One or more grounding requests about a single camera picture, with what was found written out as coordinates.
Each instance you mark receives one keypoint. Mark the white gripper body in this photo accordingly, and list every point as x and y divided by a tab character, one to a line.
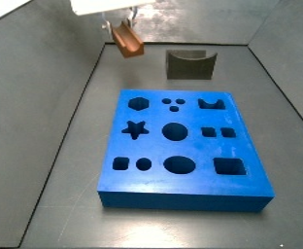
85	7

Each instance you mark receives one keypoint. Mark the brown arch block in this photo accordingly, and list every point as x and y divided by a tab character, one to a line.
129	43

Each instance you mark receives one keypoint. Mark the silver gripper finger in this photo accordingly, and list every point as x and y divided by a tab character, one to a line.
132	16
107	24

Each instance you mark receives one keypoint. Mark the blue foam shape board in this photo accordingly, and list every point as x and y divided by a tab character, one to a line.
181	154

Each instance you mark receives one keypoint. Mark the black curved fixture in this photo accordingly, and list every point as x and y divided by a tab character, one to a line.
191	65

